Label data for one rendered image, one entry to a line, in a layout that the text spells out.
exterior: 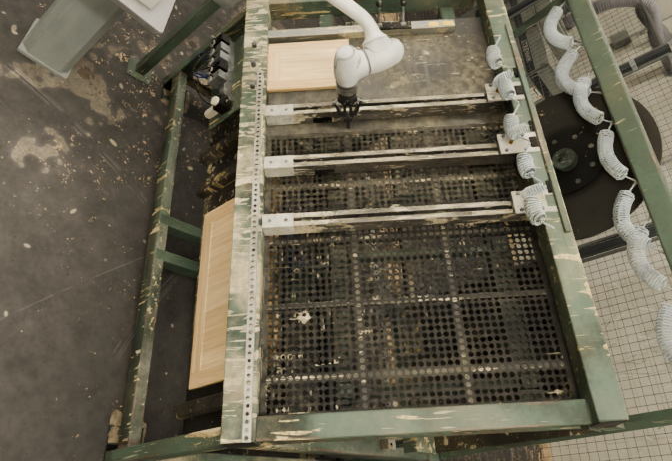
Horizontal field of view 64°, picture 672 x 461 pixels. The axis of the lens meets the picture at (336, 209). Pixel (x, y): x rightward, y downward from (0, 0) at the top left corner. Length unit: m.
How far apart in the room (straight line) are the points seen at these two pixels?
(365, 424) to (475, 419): 0.36
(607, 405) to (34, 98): 2.77
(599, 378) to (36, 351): 2.15
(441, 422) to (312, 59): 1.77
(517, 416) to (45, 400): 1.82
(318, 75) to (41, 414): 1.89
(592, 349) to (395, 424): 0.71
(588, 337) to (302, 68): 1.73
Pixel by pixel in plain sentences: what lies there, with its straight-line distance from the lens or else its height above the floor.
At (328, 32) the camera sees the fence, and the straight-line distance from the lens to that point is 2.87.
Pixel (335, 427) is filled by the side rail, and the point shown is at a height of 1.12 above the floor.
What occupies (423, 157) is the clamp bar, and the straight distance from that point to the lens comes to 2.32.
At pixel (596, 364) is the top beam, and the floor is 1.83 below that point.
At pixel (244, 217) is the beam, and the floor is 0.85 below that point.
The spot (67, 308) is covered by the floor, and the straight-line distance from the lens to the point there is 2.69.
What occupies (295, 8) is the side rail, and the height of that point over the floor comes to 1.00.
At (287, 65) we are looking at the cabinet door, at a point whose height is 0.97.
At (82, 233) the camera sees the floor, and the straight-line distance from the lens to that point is 2.83.
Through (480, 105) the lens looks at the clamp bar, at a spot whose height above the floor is 1.68.
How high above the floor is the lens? 2.36
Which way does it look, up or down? 33 degrees down
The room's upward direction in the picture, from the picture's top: 64 degrees clockwise
